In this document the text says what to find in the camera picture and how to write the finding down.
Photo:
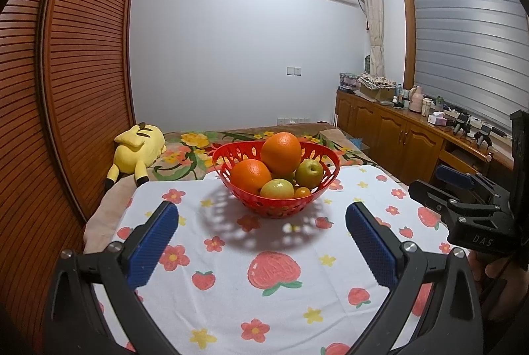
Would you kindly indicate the red plastic basket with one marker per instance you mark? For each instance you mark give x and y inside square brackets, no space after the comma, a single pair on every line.
[219,167]

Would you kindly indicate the black device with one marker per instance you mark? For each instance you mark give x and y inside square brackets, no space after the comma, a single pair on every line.
[462,123]
[483,134]

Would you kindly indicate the floral blanket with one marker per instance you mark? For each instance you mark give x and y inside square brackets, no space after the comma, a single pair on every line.
[186,156]

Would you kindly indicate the blue cloth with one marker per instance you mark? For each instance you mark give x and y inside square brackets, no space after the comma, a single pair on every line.
[355,142]

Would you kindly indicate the person's right hand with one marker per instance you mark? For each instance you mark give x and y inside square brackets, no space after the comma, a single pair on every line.
[502,289]

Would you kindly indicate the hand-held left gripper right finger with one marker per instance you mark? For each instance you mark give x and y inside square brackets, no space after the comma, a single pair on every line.
[372,247]

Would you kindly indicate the yellow plush toy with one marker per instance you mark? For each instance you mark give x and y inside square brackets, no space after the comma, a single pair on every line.
[136,148]

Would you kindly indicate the pink vase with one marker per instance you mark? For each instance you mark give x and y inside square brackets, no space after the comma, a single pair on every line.
[416,101]

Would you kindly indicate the large green guava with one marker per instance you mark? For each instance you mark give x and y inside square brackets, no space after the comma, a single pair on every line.
[277,189]

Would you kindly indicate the wooden sideboard cabinet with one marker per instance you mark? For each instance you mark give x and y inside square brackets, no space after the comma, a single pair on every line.
[388,132]

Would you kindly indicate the pink tissue box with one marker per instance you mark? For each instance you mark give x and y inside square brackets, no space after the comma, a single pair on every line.
[437,118]

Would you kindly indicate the grey window blind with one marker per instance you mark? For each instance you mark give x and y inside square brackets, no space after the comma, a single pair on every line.
[467,49]

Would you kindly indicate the small tangerine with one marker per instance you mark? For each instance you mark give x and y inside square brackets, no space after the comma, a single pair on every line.
[302,192]

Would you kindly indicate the large orange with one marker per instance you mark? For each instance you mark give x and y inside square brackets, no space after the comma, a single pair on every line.
[250,176]
[281,152]

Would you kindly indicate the small green guava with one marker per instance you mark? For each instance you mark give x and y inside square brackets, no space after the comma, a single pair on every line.
[309,172]

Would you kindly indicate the clear plastic storage container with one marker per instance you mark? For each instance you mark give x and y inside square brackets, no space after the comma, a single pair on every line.
[349,81]

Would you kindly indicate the floral white tablecloth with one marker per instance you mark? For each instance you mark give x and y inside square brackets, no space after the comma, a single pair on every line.
[289,313]

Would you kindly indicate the cardboard box with cloth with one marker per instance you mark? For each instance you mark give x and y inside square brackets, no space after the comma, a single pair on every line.
[377,87]

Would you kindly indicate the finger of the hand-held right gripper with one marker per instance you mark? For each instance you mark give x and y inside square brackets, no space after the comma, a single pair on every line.
[430,196]
[450,173]

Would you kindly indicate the beige curtain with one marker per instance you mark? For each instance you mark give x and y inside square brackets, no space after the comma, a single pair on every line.
[374,16]

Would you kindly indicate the wall switch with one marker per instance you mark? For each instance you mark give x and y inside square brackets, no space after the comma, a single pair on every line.
[294,70]

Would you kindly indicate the wooden slatted wardrobe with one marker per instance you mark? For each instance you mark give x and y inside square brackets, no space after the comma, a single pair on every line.
[62,90]

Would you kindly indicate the wall socket strip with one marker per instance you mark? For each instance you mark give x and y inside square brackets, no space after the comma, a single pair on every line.
[293,119]

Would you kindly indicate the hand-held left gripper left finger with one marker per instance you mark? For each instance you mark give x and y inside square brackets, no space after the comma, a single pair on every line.
[153,245]

